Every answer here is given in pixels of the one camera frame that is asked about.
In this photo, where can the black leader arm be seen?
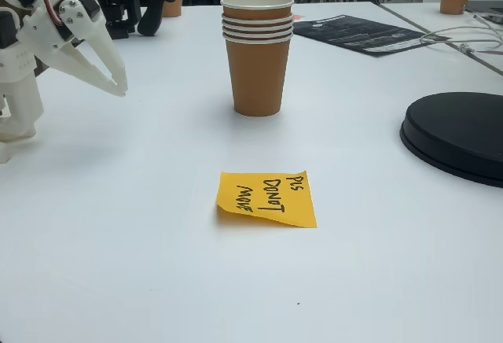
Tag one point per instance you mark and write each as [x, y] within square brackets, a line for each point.
[149, 16]

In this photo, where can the yellow handwritten sticky note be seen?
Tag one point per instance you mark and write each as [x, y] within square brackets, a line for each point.
[300, 209]

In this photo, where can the black round disc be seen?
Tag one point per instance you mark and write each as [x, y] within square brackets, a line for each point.
[456, 130]

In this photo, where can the dark flat device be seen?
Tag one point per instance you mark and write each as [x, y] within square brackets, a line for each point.
[487, 6]

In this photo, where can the black printed leaflet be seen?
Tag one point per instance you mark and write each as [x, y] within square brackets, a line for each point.
[353, 32]

